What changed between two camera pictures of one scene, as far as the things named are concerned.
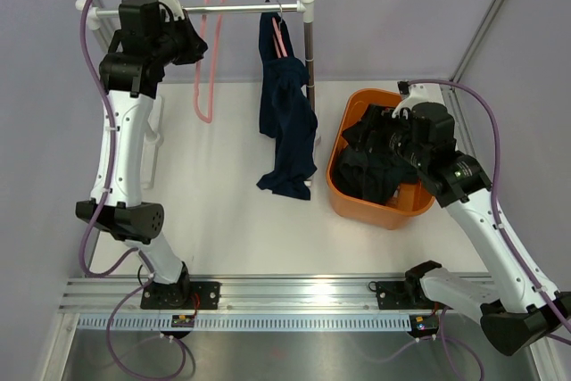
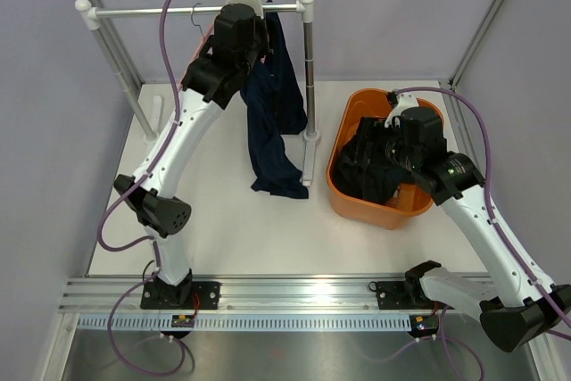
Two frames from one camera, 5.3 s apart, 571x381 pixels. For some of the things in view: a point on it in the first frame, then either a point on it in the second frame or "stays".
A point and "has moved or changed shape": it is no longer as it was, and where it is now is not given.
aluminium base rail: (239, 294) stays
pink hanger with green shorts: (203, 48) → (199, 47)
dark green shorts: (369, 174) stays
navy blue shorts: (285, 112) has moved or changed shape
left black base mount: (181, 295) stays
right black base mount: (403, 294) stays
